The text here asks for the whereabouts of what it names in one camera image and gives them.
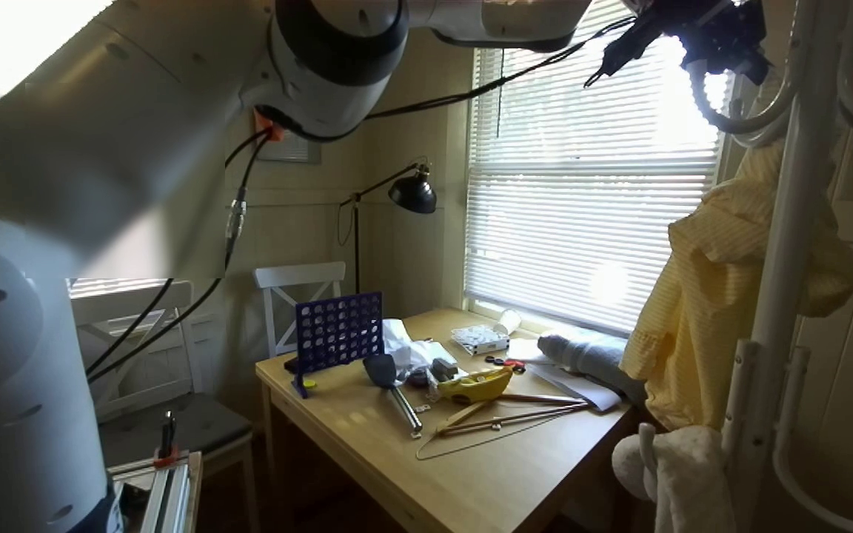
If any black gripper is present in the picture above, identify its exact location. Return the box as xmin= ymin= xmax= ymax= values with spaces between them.
xmin=642 ymin=0 xmax=775 ymax=87

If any pale yellow towel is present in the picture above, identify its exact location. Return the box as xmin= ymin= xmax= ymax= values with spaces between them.
xmin=619 ymin=147 xmax=853 ymax=437

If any white coat rack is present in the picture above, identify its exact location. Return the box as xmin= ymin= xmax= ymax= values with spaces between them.
xmin=686 ymin=0 xmax=853 ymax=533

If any folded grey towel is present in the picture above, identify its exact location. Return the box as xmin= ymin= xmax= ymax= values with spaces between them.
xmin=537 ymin=333 xmax=645 ymax=404

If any white cloth on rack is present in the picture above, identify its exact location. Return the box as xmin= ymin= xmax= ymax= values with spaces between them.
xmin=609 ymin=425 xmax=741 ymax=533

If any large white window blind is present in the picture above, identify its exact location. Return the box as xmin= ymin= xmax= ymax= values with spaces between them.
xmin=464 ymin=0 xmax=747 ymax=338

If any black desk lamp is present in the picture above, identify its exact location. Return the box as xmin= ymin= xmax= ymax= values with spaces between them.
xmin=334 ymin=161 xmax=442 ymax=301

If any white paper cup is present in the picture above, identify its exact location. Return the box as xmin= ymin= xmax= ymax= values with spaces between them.
xmin=491 ymin=309 xmax=528 ymax=338

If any white patterned box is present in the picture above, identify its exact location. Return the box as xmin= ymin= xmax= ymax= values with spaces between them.
xmin=446 ymin=324 xmax=511 ymax=360

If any red game token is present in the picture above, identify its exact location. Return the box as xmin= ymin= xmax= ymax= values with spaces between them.
xmin=482 ymin=354 xmax=528 ymax=378

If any yellow banana toy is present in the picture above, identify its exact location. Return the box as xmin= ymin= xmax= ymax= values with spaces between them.
xmin=434 ymin=364 xmax=514 ymax=406

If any crumpled white plastic bag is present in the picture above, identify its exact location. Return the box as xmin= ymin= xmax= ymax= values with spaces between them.
xmin=380 ymin=317 xmax=464 ymax=391

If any blue game grid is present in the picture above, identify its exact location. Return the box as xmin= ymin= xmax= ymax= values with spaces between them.
xmin=285 ymin=292 xmax=387 ymax=401

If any white wooden chair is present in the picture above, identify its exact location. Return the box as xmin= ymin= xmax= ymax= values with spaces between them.
xmin=252 ymin=262 xmax=348 ymax=361

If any wooden spatula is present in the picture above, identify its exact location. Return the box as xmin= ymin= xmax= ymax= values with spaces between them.
xmin=414 ymin=398 xmax=593 ymax=462

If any small white window blind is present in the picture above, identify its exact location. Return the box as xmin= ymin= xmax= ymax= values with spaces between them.
xmin=0 ymin=0 xmax=172 ymax=305

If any orange black bar clamp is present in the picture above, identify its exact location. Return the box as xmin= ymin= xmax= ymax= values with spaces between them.
xmin=153 ymin=409 xmax=183 ymax=472

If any black brush metal handle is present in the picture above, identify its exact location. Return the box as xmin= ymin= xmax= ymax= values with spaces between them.
xmin=360 ymin=354 xmax=427 ymax=438

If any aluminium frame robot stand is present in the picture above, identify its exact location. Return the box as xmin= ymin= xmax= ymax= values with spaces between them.
xmin=110 ymin=455 xmax=208 ymax=533

